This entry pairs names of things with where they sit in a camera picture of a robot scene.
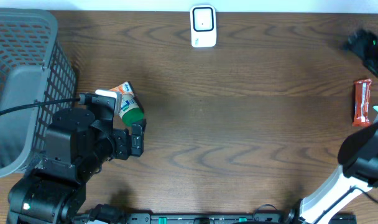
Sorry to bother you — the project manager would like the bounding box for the green cap bottle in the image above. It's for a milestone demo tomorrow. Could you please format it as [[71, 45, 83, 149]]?
[[119, 94, 145, 126]]

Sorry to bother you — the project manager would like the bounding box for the orange chocolate bar wrapper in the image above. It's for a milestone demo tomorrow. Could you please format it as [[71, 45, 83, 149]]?
[[353, 78, 372, 127]]

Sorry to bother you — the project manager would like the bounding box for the orange Kleenex tissue pack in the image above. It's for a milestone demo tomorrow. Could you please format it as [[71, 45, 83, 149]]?
[[109, 82, 135, 97]]

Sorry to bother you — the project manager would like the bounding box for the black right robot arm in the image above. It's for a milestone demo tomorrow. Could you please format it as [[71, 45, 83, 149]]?
[[286, 29, 378, 223]]

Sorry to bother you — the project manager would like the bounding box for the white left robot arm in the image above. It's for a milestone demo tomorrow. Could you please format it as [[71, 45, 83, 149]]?
[[7, 108, 146, 223]]

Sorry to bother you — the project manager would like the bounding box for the white barcode scanner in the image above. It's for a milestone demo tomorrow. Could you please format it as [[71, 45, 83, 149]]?
[[190, 5, 217, 48]]

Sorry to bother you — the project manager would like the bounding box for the grey plastic mesh basket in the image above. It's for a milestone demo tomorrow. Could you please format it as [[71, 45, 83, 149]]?
[[0, 8, 77, 177]]

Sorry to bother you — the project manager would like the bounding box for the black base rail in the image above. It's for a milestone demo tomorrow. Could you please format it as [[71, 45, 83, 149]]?
[[73, 203, 357, 224]]

